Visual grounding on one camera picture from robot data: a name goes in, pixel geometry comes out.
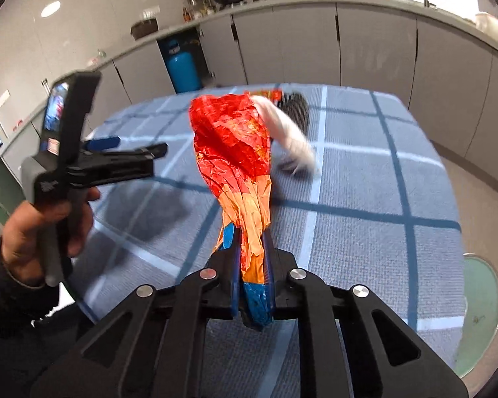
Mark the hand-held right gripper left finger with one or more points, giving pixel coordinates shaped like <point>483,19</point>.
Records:
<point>234,294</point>

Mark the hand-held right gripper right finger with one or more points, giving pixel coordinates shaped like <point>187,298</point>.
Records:
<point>269,265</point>

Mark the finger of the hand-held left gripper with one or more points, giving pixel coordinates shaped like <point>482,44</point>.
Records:
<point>103,143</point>
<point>124,161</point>

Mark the red orange blue snack packet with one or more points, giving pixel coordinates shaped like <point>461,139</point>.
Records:
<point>232,145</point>

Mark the green round bin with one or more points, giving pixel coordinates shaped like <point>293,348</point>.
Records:
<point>481,311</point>

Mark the person's left forearm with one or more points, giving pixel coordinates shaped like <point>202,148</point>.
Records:
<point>8,323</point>

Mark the person's left hand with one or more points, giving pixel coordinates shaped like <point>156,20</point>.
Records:
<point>20,240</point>

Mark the dark green door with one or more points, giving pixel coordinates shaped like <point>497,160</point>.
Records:
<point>0,182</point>

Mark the blue gas cylinder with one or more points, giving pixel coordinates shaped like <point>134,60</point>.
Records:
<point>184,70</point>

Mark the dark cooking pot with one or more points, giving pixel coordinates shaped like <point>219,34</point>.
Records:
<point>144,29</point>

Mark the blue checked tablecloth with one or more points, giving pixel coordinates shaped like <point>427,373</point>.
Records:
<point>357,182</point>

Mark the pale crumpled plastic bag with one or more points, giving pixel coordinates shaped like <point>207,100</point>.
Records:
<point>286,128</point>

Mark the black spiky mesh item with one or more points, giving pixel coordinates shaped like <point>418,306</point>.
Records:
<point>301,110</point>

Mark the grey kitchen cabinets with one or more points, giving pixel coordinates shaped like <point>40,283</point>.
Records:
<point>373,45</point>

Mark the white basin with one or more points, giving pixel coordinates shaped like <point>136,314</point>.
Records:
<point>489,20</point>

